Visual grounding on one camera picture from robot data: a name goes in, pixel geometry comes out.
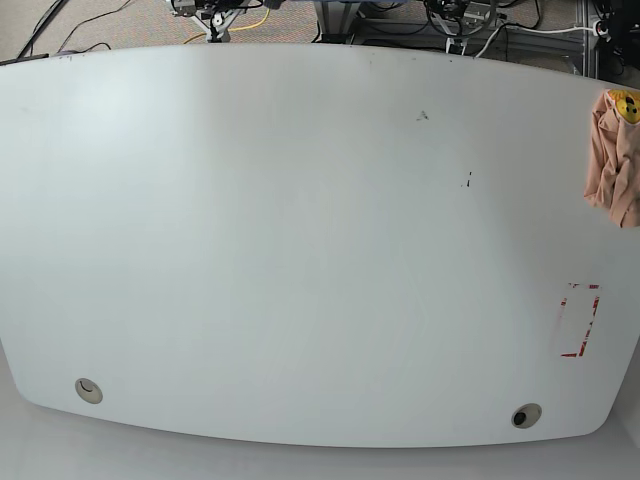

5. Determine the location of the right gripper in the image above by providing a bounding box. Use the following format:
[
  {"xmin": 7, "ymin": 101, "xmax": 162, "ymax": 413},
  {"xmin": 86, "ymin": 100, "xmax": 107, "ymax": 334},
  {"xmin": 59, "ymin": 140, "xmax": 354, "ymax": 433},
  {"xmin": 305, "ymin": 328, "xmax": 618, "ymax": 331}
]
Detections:
[{"xmin": 169, "ymin": 0, "xmax": 250, "ymax": 30}]

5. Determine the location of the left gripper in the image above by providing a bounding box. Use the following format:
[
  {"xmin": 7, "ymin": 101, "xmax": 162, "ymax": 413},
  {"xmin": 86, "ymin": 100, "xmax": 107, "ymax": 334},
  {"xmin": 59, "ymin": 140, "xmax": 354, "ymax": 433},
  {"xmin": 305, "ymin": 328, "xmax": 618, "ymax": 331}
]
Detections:
[{"xmin": 424, "ymin": 0, "xmax": 499, "ymax": 40}]

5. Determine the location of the peach t-shirt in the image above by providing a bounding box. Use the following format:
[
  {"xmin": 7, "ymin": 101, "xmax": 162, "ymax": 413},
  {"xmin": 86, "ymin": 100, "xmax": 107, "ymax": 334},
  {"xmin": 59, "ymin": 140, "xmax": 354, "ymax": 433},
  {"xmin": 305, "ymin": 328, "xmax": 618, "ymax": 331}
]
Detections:
[{"xmin": 584, "ymin": 89, "xmax": 639, "ymax": 228}]

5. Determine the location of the red tape rectangle marking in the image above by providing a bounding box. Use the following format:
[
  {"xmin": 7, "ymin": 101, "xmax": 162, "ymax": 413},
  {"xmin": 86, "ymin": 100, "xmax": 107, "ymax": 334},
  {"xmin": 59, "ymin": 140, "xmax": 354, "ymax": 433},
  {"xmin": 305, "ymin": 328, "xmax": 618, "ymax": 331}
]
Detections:
[{"xmin": 554, "ymin": 283, "xmax": 601, "ymax": 358}]

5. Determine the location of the left table grommet hole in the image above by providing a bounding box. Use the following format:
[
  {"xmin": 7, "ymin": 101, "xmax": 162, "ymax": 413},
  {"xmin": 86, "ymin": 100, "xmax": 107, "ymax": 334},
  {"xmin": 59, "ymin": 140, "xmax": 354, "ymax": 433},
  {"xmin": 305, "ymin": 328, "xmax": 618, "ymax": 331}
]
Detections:
[{"xmin": 74, "ymin": 378, "xmax": 103, "ymax": 405}]

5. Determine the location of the table grommet hole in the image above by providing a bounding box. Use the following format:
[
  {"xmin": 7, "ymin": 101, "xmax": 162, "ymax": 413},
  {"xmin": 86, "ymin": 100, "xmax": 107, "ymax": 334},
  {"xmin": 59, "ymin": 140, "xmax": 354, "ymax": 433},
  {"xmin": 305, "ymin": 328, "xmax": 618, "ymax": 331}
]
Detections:
[
  {"xmin": 511, "ymin": 403, "xmax": 542, "ymax": 429},
  {"xmin": 74, "ymin": 378, "xmax": 103, "ymax": 405}
]

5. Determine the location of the right table grommet hole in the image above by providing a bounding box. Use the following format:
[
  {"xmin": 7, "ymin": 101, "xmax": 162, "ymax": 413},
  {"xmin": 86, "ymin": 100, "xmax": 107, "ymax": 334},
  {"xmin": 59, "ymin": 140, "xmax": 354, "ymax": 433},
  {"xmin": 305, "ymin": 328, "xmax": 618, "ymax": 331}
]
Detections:
[{"xmin": 511, "ymin": 403, "xmax": 542, "ymax": 429}]

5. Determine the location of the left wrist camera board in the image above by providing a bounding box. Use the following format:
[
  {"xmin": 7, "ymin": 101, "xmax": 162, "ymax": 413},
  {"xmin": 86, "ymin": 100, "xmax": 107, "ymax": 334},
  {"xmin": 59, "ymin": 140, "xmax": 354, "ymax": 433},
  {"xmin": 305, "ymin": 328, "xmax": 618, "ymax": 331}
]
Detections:
[{"xmin": 445, "ymin": 38, "xmax": 467, "ymax": 56}]

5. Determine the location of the white cable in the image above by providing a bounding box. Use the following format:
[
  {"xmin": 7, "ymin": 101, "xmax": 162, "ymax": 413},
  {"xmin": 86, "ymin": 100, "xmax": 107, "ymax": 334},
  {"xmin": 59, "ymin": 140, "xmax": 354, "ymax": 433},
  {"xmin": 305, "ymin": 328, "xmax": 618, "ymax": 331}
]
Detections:
[{"xmin": 472, "ymin": 21, "xmax": 596, "ymax": 60}]

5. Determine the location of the yellow cable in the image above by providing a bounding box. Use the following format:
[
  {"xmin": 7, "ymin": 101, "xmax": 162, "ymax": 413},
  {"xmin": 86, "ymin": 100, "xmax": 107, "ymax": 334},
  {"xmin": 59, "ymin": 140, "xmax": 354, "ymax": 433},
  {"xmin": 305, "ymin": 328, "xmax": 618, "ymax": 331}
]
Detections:
[{"xmin": 183, "ymin": 7, "xmax": 274, "ymax": 45}]

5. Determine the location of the aluminium frame stand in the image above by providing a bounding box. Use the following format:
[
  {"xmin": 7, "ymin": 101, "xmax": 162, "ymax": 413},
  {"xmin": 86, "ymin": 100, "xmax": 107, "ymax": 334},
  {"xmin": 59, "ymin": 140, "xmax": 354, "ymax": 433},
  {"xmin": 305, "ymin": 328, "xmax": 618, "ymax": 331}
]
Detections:
[{"xmin": 314, "ymin": 1, "xmax": 599, "ymax": 78}]

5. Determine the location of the black floor cable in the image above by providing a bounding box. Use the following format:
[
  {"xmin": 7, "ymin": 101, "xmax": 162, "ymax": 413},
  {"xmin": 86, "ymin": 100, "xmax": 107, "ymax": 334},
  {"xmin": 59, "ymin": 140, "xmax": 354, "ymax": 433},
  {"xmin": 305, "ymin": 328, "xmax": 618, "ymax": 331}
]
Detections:
[{"xmin": 14, "ymin": 0, "xmax": 131, "ymax": 59}]

